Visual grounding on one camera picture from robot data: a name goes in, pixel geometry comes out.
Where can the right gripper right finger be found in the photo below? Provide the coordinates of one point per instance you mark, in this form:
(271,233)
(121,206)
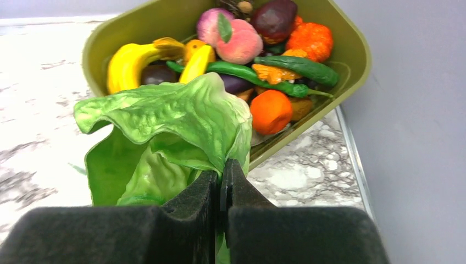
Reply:
(259,232)

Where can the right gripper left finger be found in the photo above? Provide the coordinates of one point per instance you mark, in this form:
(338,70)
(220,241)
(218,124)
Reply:
(180,231)

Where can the green lettuce leaf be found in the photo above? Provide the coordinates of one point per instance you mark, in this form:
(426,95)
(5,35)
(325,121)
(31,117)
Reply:
(164,138)

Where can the yellow banana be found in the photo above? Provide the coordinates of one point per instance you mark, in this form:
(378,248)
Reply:
(197,65)
(126,65)

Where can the orange tangerine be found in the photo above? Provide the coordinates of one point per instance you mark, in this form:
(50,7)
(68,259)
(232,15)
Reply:
(271,111)

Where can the green chili pepper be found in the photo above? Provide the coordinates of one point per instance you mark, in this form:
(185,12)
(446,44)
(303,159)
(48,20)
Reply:
(246,73)

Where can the purple eggplant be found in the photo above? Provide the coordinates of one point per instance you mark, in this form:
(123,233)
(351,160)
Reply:
(235,85)

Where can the green cucumber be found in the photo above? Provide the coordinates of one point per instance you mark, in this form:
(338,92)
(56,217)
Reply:
(302,69)

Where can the pink peach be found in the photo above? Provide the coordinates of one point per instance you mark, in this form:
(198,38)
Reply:
(239,42)

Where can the bumpy orange fruit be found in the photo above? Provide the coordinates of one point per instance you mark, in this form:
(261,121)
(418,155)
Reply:
(315,39)

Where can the olive green plastic bin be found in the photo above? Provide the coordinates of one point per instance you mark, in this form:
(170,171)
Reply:
(350,56)

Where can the dark purple avocado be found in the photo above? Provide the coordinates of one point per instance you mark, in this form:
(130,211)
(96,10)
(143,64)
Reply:
(274,20)

